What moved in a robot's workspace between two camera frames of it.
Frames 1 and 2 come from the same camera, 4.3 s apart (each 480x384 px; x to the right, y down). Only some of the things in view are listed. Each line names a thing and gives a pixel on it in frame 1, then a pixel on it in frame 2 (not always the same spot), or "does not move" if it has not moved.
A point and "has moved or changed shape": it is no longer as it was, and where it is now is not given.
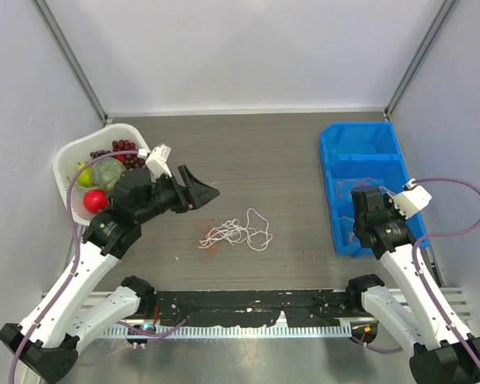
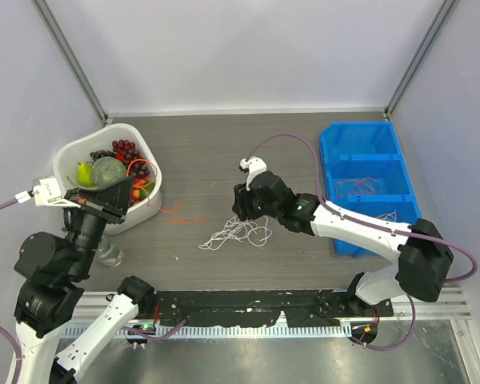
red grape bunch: [130, 160] does not move
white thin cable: [233, 232] has moved or changed shape
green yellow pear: [86, 177] does not move
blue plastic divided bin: [358, 154] does not move
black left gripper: [195, 194] → [117, 198]
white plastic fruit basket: [66, 164] does not move
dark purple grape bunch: [98, 153] does not move
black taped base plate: [258, 308] does not move
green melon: [106, 172] does not move
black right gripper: [390, 203] → [242, 206]
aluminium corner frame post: [447, 7] does not move
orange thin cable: [196, 242] → [183, 220]
